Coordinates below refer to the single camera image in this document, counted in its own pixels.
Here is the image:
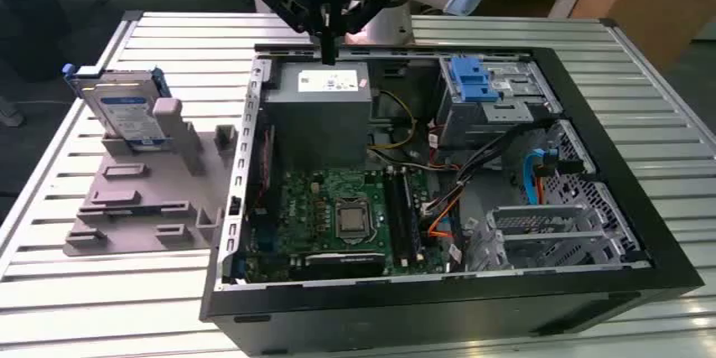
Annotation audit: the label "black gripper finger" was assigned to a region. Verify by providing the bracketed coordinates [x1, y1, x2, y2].
[255, 0, 332, 66]
[331, 0, 388, 66]

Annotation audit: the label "hard disk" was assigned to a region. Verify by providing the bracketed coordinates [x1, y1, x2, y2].
[60, 63, 172, 152]

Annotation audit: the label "metal disk bay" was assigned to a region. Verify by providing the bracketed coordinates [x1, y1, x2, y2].
[484, 205, 631, 271]

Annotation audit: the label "blue plastic drive latch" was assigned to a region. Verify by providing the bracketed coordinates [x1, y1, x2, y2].
[449, 57, 503, 103]

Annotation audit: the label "grey power supply unit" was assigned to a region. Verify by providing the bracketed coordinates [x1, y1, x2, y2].
[261, 60, 375, 170]

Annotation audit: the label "silver metal drive cage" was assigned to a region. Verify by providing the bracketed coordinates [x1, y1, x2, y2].
[435, 55, 564, 152]

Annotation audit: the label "black CPU socket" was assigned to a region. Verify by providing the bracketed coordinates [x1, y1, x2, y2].
[333, 196, 375, 246]

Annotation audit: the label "black RAM slot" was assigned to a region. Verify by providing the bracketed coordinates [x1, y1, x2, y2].
[383, 166, 408, 267]
[389, 166, 413, 267]
[397, 166, 421, 265]

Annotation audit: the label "grey parts rack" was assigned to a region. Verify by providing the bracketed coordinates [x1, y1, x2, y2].
[63, 97, 240, 257]

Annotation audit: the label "silver CPU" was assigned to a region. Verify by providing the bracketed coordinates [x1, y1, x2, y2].
[339, 208, 365, 236]

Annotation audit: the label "green motherboard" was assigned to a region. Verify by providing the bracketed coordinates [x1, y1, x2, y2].
[245, 167, 448, 283]

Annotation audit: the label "wooden cabinet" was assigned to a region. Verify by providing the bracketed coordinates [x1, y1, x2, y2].
[573, 0, 716, 72]

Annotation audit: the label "grey metal stand foot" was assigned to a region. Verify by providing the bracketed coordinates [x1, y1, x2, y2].
[0, 93, 27, 127]

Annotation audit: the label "black graphics card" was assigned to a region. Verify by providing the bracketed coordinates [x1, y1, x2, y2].
[288, 250, 388, 280]

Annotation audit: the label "black PC case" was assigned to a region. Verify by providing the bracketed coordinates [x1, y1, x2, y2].
[199, 42, 705, 357]

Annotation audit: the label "yellow wire bundle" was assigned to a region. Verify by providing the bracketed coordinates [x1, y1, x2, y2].
[367, 89, 419, 152]

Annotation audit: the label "red orange drive wires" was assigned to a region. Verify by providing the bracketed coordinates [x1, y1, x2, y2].
[425, 122, 452, 169]

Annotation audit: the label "black wire bundle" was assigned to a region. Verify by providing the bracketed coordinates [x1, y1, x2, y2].
[421, 117, 560, 216]

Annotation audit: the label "blue flat wire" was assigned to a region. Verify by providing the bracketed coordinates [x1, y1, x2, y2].
[523, 146, 560, 206]

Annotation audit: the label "orange red wire bundle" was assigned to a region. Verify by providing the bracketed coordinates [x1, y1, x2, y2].
[425, 189, 467, 242]

